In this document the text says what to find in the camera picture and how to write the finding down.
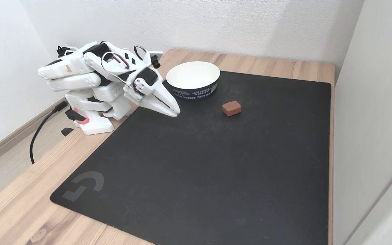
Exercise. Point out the white paper bowl navy band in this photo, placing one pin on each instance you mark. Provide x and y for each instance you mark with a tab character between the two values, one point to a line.
192	76

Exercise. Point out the small camera on white bracket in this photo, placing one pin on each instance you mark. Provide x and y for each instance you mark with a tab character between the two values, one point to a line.
155	62

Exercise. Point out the black desk mat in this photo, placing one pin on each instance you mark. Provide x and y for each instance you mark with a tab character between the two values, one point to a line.
199	163

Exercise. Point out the brown toy block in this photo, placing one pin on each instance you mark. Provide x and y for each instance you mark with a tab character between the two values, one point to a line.
231	108

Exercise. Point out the black and red table clamp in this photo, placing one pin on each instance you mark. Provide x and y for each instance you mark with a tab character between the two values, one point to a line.
77	115

